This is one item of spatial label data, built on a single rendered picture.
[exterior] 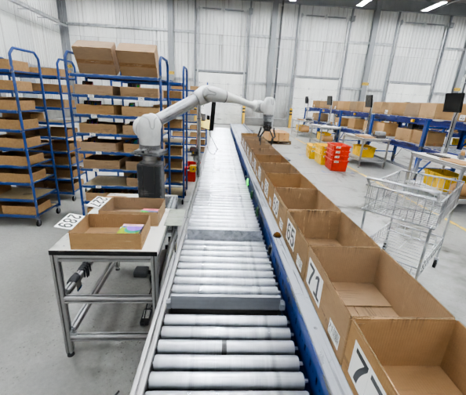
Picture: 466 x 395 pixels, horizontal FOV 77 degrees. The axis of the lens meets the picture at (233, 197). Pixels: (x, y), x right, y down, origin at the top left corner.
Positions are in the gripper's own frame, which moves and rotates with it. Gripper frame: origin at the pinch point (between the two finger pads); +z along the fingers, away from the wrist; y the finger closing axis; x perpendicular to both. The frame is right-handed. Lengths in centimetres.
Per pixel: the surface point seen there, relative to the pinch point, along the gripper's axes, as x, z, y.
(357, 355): -222, 21, -7
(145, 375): -207, 46, -64
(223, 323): -184, 47, -39
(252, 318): -183, 45, -28
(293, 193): -98, 18, 5
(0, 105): 54, -17, -277
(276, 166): -19.5, 17.9, 8.6
